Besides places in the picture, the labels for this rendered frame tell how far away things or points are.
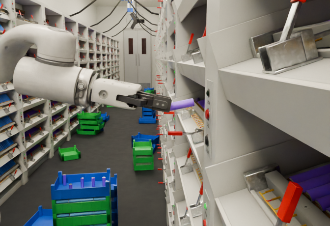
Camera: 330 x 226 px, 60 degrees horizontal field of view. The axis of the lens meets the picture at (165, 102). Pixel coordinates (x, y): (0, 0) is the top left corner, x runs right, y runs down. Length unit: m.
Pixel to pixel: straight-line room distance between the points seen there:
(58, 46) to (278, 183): 0.47
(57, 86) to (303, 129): 0.51
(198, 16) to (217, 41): 0.72
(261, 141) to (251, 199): 0.08
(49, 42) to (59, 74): 0.07
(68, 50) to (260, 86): 0.46
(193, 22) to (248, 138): 0.74
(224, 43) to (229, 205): 0.22
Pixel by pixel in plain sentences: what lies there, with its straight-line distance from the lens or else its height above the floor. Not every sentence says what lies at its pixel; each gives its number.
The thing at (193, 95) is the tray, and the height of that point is 0.99.
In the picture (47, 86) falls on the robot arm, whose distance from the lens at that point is 0.64.
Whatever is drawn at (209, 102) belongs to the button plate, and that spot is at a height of 1.07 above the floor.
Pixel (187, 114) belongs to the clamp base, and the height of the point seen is 0.95.
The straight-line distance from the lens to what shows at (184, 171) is 1.01.
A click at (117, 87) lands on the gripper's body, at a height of 1.08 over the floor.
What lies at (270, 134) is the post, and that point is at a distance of 0.45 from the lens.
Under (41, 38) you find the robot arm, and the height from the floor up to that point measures 1.18.
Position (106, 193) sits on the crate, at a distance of 1.65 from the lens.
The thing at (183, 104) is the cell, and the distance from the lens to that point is 0.64.
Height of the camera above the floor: 1.14
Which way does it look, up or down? 9 degrees down
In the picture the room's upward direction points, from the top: straight up
